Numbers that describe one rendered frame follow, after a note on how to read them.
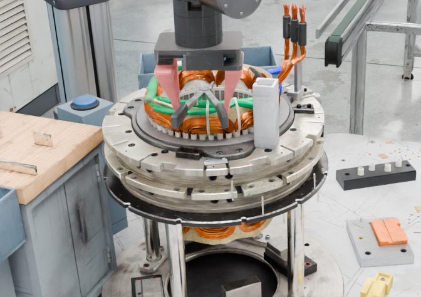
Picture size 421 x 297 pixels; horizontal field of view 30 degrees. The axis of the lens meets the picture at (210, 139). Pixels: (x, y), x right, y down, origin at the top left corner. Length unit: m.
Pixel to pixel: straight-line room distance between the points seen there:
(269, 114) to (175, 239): 0.22
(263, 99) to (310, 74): 3.15
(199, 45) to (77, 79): 0.64
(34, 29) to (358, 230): 2.61
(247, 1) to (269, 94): 0.19
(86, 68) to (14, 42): 2.11
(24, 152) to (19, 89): 2.57
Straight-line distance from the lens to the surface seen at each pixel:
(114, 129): 1.12
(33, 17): 3.77
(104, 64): 1.55
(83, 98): 1.36
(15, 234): 1.09
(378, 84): 4.05
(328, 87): 4.01
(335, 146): 1.73
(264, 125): 1.02
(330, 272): 1.30
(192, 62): 0.92
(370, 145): 1.74
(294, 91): 1.18
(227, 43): 0.93
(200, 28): 0.91
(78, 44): 1.51
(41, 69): 3.85
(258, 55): 1.49
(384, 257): 1.35
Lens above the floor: 1.58
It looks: 27 degrees down
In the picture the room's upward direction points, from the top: 3 degrees counter-clockwise
